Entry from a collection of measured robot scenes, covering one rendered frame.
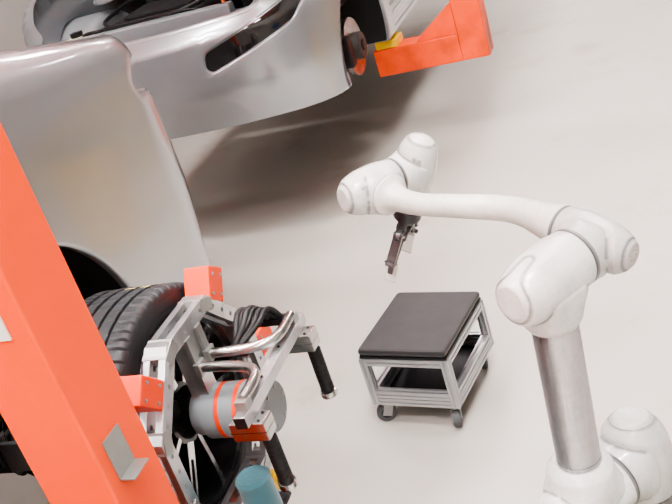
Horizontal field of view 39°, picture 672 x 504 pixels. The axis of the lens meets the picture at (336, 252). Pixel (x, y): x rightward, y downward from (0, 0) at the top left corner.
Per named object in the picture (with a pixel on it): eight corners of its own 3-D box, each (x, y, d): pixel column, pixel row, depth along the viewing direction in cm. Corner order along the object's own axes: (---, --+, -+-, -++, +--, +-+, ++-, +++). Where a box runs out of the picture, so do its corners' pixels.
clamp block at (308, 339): (289, 343, 246) (282, 326, 244) (321, 340, 242) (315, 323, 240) (282, 355, 242) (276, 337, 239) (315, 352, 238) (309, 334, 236)
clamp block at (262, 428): (242, 428, 218) (235, 410, 216) (278, 426, 214) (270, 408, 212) (234, 443, 214) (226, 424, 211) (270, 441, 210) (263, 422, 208)
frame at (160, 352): (271, 425, 273) (206, 263, 250) (291, 424, 270) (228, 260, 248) (196, 572, 228) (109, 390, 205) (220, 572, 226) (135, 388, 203)
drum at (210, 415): (220, 415, 248) (202, 371, 242) (294, 410, 240) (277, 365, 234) (199, 451, 236) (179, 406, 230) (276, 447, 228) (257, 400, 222)
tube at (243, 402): (203, 370, 231) (187, 334, 226) (274, 364, 223) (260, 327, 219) (173, 416, 216) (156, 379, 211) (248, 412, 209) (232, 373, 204)
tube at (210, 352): (232, 325, 247) (218, 290, 242) (299, 318, 240) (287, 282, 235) (206, 365, 232) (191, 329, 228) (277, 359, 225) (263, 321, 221)
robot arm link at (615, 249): (580, 191, 206) (538, 219, 199) (651, 217, 193) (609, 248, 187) (582, 241, 213) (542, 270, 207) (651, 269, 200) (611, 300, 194)
